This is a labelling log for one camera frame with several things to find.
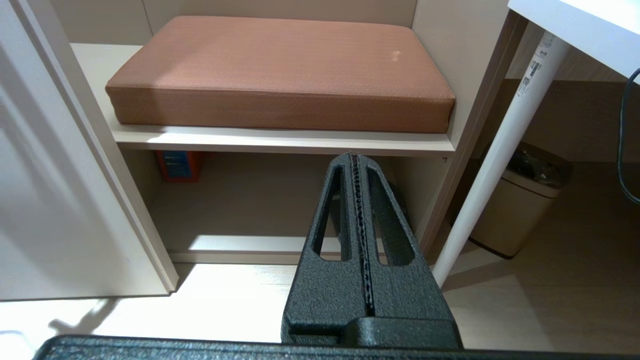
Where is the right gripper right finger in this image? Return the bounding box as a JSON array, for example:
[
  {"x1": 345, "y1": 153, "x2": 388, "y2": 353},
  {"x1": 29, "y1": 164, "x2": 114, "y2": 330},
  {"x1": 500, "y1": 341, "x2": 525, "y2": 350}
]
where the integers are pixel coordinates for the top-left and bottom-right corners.
[{"x1": 354, "y1": 153, "x2": 463, "y2": 350}]

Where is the white door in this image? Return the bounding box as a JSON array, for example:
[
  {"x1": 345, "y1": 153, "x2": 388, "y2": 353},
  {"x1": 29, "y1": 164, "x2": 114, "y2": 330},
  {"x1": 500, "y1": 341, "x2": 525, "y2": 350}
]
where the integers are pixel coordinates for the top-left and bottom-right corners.
[{"x1": 0, "y1": 0, "x2": 180, "y2": 302}]

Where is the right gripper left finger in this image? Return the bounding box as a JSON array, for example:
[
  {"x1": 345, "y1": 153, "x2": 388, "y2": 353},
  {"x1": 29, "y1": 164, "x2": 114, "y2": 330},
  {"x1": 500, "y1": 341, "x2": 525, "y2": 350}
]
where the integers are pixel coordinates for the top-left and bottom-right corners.
[{"x1": 281, "y1": 153, "x2": 369, "y2": 346}]

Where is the orange and blue box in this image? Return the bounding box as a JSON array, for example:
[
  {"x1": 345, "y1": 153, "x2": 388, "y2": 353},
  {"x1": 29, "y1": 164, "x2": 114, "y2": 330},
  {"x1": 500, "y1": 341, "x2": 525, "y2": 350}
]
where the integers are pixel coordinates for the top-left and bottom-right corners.
[{"x1": 155, "y1": 150, "x2": 204, "y2": 183}]

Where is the beige trash bin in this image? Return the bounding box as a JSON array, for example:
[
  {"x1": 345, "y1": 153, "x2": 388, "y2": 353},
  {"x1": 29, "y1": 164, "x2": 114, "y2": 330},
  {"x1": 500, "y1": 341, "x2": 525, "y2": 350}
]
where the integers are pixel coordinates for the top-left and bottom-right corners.
[{"x1": 467, "y1": 141, "x2": 574, "y2": 260}]

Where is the white table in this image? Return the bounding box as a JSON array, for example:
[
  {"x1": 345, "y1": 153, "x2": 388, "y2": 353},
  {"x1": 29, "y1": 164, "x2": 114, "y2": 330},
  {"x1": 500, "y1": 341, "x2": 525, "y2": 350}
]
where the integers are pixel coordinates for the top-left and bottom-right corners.
[{"x1": 431, "y1": 0, "x2": 640, "y2": 289}]

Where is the black cable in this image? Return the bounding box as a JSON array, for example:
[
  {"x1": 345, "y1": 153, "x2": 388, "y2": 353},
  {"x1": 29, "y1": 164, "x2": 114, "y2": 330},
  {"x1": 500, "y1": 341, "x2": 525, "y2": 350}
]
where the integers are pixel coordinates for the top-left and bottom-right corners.
[{"x1": 616, "y1": 67, "x2": 640, "y2": 206}]

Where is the brown seat cushion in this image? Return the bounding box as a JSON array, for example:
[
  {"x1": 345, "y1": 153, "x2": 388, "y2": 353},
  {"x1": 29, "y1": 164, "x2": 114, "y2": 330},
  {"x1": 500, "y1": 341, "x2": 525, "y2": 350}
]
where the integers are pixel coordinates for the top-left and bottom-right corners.
[{"x1": 105, "y1": 15, "x2": 456, "y2": 134}]

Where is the beige shelf bench unit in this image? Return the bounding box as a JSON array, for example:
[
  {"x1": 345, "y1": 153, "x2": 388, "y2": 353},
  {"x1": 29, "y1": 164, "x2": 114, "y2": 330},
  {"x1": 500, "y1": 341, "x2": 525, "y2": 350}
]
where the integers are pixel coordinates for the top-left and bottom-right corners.
[{"x1": 50, "y1": 0, "x2": 529, "y2": 266}]

